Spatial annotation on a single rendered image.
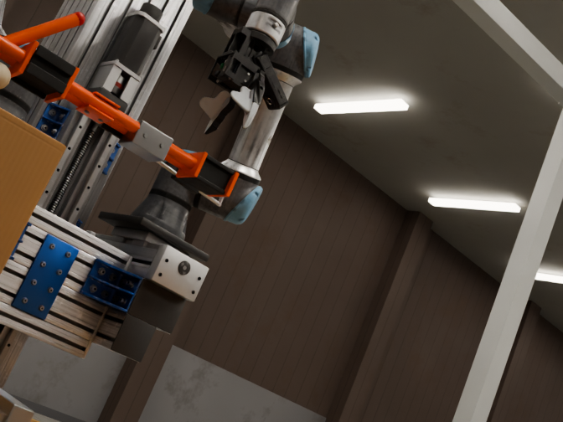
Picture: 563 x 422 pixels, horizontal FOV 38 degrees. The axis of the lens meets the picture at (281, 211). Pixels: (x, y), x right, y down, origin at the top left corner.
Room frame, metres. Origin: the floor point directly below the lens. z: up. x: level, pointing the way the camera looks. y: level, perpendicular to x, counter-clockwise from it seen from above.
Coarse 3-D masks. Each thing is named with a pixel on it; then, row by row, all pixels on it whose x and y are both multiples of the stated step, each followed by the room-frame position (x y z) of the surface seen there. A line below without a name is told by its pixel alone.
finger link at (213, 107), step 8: (216, 96) 1.51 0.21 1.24; (224, 96) 1.51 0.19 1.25; (200, 104) 1.51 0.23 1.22; (208, 104) 1.52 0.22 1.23; (216, 104) 1.52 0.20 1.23; (224, 104) 1.52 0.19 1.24; (232, 104) 1.51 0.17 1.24; (208, 112) 1.53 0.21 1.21; (216, 112) 1.53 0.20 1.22; (224, 112) 1.52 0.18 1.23; (216, 120) 1.53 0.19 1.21; (208, 128) 1.54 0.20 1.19; (216, 128) 1.54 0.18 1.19
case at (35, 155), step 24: (0, 120) 1.07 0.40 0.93; (0, 144) 1.08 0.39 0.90; (24, 144) 1.10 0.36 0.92; (48, 144) 1.11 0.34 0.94; (0, 168) 1.09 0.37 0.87; (24, 168) 1.11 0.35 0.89; (48, 168) 1.12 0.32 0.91; (0, 192) 1.10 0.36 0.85; (24, 192) 1.11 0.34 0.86; (0, 216) 1.11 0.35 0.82; (24, 216) 1.12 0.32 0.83; (0, 240) 1.11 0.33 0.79; (0, 264) 1.12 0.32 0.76
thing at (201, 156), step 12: (204, 156) 1.41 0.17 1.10; (192, 168) 1.43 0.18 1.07; (204, 168) 1.43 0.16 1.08; (216, 168) 1.44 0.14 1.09; (228, 168) 1.45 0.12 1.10; (192, 180) 1.45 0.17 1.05; (204, 180) 1.43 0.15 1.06; (216, 180) 1.45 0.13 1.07; (228, 180) 1.46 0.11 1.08; (204, 192) 1.50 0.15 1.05; (216, 192) 1.46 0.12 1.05; (228, 192) 1.45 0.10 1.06
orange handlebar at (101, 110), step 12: (0, 36) 1.21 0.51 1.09; (0, 48) 1.22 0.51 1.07; (12, 48) 1.22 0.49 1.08; (12, 60) 1.27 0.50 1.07; (72, 84) 1.28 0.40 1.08; (72, 96) 1.33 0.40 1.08; (84, 96) 1.30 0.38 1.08; (96, 96) 1.31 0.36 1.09; (84, 108) 1.33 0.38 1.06; (96, 108) 1.32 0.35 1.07; (108, 108) 1.32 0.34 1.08; (96, 120) 1.36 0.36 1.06; (108, 120) 1.33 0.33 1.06; (120, 120) 1.34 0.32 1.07; (132, 120) 1.35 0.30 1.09; (132, 132) 1.36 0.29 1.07; (168, 156) 1.44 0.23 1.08; (180, 156) 1.40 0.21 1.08; (192, 156) 1.42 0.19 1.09; (180, 168) 1.46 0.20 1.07
